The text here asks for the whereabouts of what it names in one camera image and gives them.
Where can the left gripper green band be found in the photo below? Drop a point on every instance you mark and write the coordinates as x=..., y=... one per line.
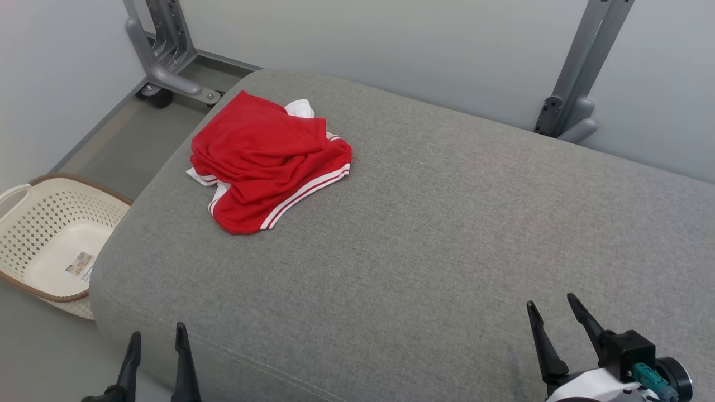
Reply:
x=109, y=395

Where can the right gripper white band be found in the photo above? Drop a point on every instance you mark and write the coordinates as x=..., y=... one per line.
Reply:
x=592, y=385

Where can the red garment with white stripes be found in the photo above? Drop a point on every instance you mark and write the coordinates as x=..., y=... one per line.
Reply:
x=251, y=145

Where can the paper label sticker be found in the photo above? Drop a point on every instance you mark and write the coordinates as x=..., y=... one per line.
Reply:
x=80, y=267

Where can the cream plastic laundry basket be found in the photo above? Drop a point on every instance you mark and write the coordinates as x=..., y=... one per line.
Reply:
x=33, y=223

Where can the grey metal partition stand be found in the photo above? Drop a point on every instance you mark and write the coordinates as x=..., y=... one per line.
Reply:
x=162, y=72
x=586, y=56

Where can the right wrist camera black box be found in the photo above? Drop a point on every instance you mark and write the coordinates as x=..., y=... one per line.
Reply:
x=628, y=352

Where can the teal plug on right camera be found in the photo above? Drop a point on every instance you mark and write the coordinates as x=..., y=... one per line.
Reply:
x=651, y=377

